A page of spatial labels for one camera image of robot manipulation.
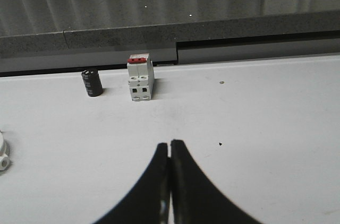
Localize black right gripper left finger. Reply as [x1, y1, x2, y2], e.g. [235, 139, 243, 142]
[96, 143, 170, 223]

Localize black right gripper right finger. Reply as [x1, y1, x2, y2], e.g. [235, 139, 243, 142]
[171, 140, 259, 223]

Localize white half pipe clamp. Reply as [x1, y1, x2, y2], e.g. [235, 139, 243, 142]
[0, 131, 11, 172]

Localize black cylindrical capacitor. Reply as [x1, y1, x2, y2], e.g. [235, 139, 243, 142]
[81, 68, 104, 97]

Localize grey stone ledge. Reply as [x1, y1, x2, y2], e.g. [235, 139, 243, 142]
[1, 0, 339, 57]

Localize white circuit breaker red switch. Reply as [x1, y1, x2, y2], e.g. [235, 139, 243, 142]
[127, 54, 155, 101]

